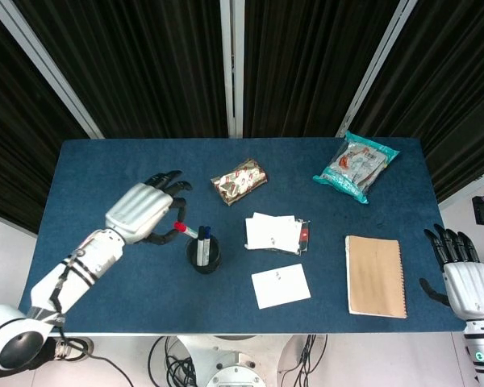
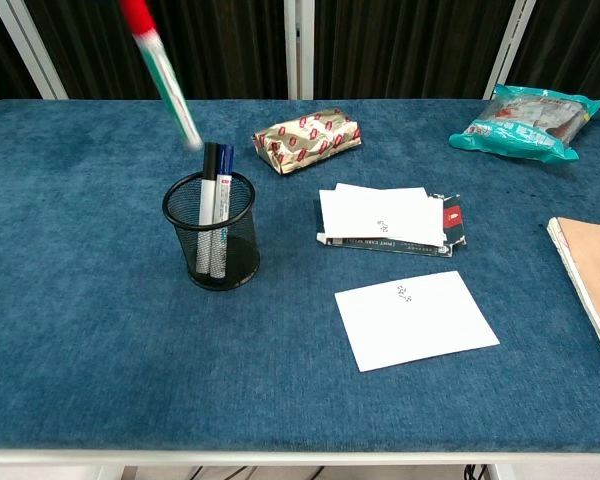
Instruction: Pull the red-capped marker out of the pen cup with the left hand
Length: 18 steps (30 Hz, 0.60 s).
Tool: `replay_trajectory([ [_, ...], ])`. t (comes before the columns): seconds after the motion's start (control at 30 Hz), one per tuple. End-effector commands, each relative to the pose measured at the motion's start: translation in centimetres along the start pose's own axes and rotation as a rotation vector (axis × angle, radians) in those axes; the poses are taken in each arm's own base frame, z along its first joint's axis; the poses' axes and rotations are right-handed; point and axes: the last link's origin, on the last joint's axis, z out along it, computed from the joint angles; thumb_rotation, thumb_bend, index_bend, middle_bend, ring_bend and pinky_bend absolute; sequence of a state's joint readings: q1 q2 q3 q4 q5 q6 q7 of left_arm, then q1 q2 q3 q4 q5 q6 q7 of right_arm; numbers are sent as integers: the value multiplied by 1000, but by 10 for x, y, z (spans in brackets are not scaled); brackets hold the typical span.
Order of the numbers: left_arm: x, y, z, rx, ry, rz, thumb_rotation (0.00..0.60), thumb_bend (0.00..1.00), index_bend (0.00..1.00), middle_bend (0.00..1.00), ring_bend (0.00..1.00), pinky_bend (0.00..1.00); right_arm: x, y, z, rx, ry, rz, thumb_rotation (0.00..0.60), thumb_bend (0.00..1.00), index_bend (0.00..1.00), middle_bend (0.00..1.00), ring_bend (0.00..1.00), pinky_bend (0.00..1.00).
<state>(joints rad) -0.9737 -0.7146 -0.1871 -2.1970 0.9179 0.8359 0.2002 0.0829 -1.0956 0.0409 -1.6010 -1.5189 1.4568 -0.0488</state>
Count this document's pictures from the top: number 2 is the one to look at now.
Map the dark printed booklet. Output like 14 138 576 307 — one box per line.
316 192 468 259

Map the gold red snack package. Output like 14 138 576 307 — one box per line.
252 107 363 176

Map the white paper sheets stack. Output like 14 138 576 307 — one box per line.
318 182 447 242

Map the black capped marker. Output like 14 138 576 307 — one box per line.
195 142 221 277

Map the brown spiral notebook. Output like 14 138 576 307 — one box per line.
546 216 600 376

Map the red cap marker pen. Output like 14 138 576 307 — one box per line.
119 0 205 152

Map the blue capped marker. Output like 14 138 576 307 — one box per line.
208 144 236 279

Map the teal snack bag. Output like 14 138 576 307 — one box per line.
448 83 600 165

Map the white frame post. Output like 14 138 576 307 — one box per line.
0 0 70 101
283 0 315 100
481 0 538 100

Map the single white paper card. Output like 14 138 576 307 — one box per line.
334 270 502 374

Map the black curtain panel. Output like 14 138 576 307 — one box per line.
511 0 600 101
312 0 517 100
0 0 42 109
21 0 289 100

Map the black mesh pen holder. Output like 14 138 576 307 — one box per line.
161 171 261 291

